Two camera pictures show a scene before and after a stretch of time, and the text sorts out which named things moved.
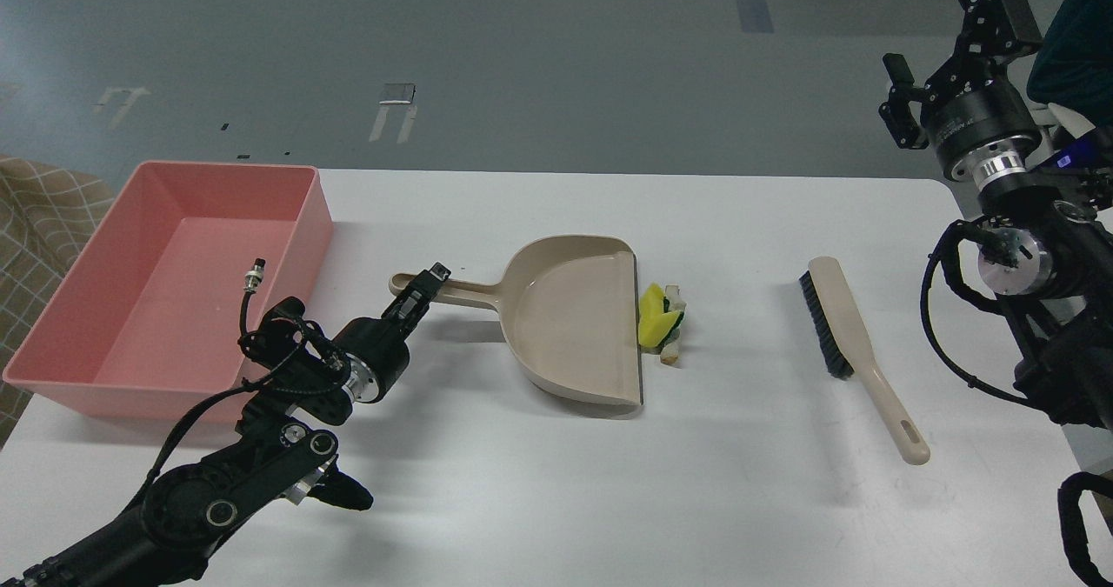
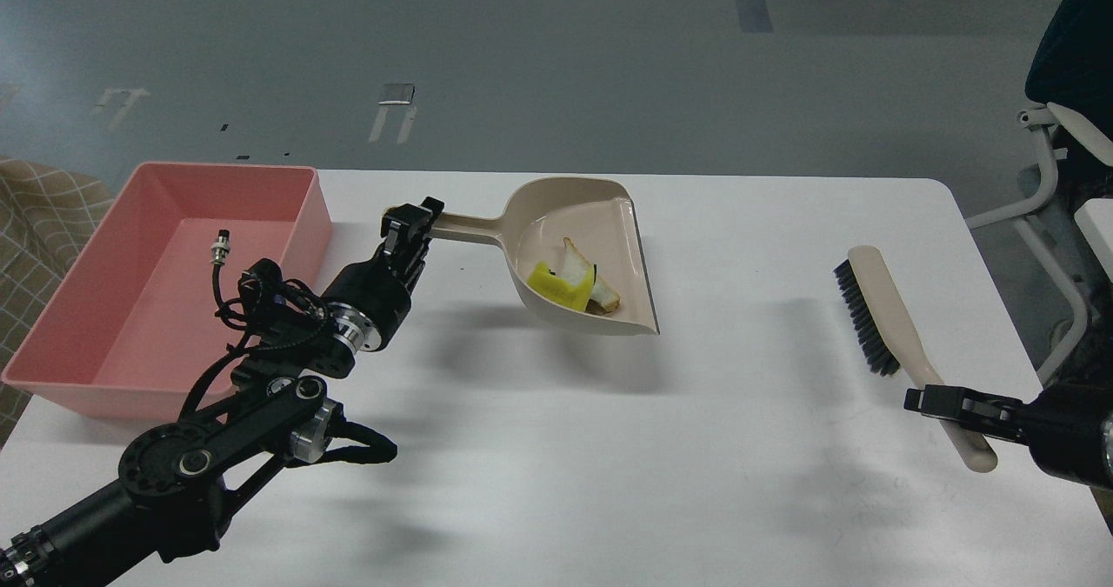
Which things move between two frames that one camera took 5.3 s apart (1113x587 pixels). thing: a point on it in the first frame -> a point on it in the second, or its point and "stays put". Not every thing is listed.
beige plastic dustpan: x=569 y=309 -> x=597 y=216
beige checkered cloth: x=46 y=216 stays put
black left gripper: x=379 y=356 -> x=367 y=302
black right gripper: x=983 y=122 -> x=1069 y=426
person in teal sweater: x=1072 y=67 stays put
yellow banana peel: x=656 y=323 -> x=575 y=295
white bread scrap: x=670 y=351 -> x=575 y=268
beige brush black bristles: x=845 y=343 -> x=893 y=344
